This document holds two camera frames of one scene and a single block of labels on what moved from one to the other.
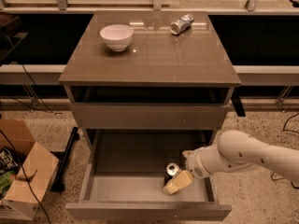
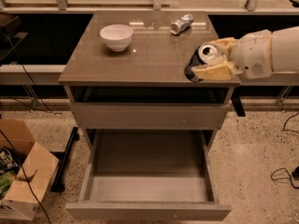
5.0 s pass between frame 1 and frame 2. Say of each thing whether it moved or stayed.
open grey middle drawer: stayed
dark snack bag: stayed
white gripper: moved
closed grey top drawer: stayed
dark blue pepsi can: moved
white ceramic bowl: stayed
